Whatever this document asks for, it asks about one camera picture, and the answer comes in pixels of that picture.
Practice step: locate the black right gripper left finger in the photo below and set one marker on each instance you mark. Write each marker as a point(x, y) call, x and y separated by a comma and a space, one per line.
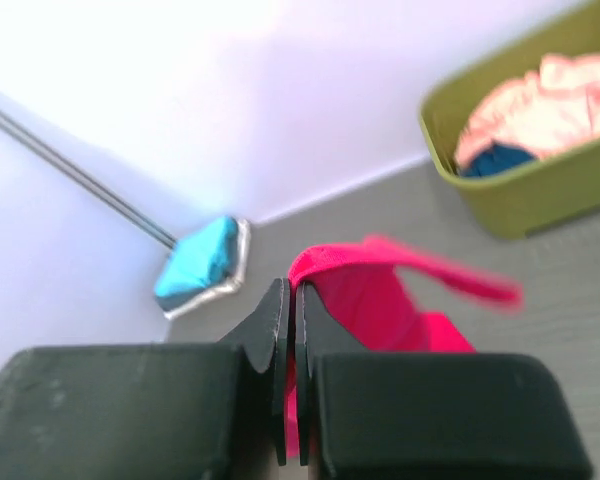
point(211, 410)

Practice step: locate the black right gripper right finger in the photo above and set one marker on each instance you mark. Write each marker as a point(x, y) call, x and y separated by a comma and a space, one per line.
point(375, 415)

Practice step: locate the red t shirt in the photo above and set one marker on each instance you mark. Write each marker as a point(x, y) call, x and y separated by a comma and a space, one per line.
point(360, 288)

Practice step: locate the olive green plastic bin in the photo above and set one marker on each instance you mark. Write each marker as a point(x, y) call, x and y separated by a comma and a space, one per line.
point(535, 195)

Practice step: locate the folded turquoise t shirt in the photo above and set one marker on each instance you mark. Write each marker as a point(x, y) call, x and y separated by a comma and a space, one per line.
point(201, 260)

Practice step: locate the folded white t shirt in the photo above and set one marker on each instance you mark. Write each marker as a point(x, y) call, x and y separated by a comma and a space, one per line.
point(234, 282)

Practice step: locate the dark blue t shirt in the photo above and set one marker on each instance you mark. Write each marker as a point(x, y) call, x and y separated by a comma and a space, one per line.
point(495, 160)

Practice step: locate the peach t shirt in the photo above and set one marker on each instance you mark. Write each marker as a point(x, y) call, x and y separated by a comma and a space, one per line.
point(545, 112)

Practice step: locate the left aluminium frame post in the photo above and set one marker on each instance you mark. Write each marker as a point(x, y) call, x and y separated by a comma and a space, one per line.
point(79, 176)

